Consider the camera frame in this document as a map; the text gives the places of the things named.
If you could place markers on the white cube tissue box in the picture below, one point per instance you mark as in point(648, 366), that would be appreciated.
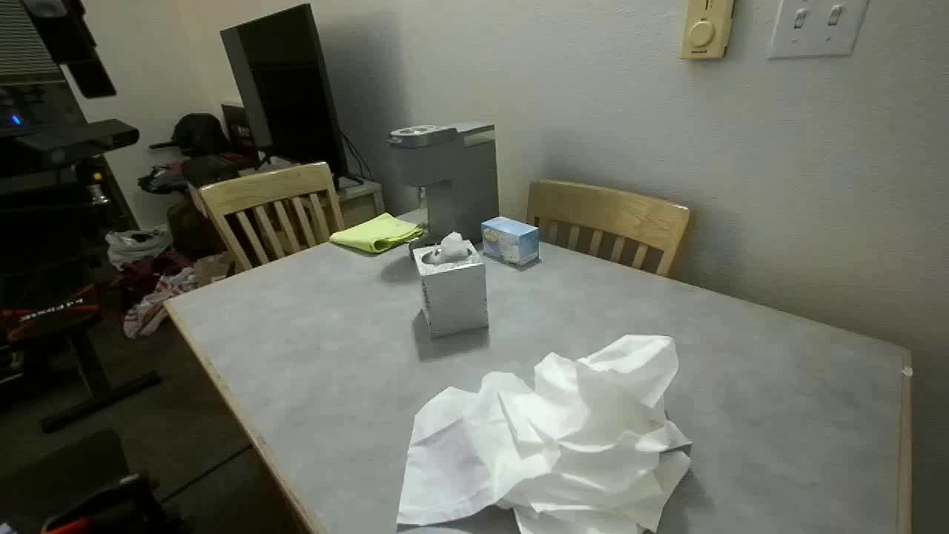
point(452, 294)

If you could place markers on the wooden slat-back chair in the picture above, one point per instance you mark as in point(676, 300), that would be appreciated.
point(611, 211)
point(267, 192)

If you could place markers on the black and red bag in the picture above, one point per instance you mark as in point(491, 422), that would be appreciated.
point(107, 508)

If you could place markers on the black flat screen monitor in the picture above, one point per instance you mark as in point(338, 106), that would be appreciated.
point(285, 91)

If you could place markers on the pile of white tissues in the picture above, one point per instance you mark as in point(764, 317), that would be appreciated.
point(553, 446)

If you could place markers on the black sensor bar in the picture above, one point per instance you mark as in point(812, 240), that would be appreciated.
point(78, 139)

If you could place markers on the yellow-green folded cloth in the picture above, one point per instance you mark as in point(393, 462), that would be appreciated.
point(375, 232)

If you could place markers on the white double light switch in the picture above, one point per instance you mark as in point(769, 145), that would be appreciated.
point(817, 26)

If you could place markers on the black equipment stand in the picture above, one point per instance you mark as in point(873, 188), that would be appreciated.
point(49, 240)

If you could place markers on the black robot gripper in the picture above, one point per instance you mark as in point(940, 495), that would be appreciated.
point(76, 47)

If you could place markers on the small blue box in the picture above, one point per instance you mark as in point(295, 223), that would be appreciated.
point(509, 241)

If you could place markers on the pile of clothes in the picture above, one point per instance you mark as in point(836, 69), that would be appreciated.
point(167, 293)

